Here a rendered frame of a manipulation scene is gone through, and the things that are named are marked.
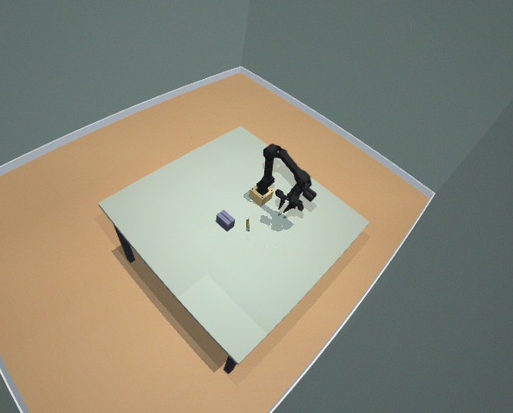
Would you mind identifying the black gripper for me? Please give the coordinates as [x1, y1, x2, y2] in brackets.
[275, 188, 304, 213]

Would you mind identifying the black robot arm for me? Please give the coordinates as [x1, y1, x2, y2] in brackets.
[256, 144, 316, 207]

